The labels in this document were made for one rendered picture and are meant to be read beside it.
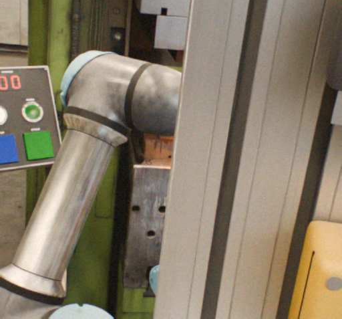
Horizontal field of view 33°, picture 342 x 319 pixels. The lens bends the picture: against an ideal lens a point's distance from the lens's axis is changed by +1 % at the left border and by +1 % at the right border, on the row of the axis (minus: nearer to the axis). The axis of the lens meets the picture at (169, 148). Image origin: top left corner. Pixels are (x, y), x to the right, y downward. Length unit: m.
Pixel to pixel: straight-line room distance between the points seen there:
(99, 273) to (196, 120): 1.88
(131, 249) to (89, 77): 1.02
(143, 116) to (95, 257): 1.28
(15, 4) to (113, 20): 5.22
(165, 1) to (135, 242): 0.77
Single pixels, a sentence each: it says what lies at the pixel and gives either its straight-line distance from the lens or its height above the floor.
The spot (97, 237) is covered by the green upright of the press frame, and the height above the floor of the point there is 0.54.
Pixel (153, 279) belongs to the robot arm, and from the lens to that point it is 1.24.
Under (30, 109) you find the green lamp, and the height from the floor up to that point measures 1.10.
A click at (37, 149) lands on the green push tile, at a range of 1.60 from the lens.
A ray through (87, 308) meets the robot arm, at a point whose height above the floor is 1.05.
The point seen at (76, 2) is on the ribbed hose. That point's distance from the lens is 1.78.
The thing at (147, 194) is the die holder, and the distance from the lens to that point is 1.79.
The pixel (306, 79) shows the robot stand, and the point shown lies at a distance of 0.30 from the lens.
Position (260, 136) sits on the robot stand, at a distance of 0.31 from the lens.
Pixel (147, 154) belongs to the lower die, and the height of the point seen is 0.93.
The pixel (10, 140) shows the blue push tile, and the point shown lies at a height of 1.03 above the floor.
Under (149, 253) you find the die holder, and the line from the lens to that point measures 1.90.
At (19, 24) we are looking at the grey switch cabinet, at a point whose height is 0.34.
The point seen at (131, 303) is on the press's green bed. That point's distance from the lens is 2.01.
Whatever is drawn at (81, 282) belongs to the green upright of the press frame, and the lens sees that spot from 2.19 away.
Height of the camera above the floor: 1.61
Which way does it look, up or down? 21 degrees down
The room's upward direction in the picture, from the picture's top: 7 degrees clockwise
